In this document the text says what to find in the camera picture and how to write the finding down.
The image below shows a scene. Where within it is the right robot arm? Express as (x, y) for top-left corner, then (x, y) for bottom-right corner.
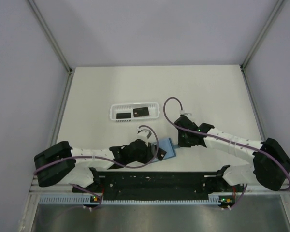
(174, 115), (290, 191)

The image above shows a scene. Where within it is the aluminium front rail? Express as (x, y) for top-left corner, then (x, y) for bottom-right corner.
(29, 175), (75, 195)

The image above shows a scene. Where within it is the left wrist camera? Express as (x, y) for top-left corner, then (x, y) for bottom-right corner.
(137, 128), (152, 142)

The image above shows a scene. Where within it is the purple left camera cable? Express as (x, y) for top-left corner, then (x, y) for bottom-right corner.
(34, 125), (160, 175)

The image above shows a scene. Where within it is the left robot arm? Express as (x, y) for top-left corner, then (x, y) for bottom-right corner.
(34, 139), (159, 192)

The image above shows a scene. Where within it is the grey slotted cable duct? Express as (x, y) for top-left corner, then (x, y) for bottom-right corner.
(39, 195), (234, 206)

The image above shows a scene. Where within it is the black card in basket right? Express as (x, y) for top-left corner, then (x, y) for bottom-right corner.
(133, 107), (150, 118)

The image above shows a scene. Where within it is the right aluminium frame post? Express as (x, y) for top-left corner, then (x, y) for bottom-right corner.
(240, 0), (287, 72)

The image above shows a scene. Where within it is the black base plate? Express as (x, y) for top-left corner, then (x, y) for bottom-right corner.
(85, 172), (244, 201)

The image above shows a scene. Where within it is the aluminium frame post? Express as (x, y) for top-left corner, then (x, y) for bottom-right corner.
(26, 0), (73, 73)
(240, 0), (287, 72)

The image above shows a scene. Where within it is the black VIP credit card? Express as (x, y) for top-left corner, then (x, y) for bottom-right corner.
(157, 148), (167, 161)

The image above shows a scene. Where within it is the left aluminium frame post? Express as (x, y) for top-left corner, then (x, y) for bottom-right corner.
(26, 0), (73, 73)

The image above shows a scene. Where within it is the black card in basket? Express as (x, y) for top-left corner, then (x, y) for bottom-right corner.
(133, 107), (150, 118)
(116, 112), (131, 119)

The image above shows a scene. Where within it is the black card in basket left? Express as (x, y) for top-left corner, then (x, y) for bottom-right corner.
(116, 112), (131, 119)

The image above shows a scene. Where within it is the blue leather card holder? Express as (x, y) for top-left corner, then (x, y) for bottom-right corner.
(153, 138), (176, 162)

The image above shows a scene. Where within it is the white plastic basket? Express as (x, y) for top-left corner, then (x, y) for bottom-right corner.
(109, 102), (160, 122)

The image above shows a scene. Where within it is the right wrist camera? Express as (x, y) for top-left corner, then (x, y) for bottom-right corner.
(180, 110), (192, 116)

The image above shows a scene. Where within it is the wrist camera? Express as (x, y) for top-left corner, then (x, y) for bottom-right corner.
(137, 128), (152, 142)
(180, 110), (192, 116)

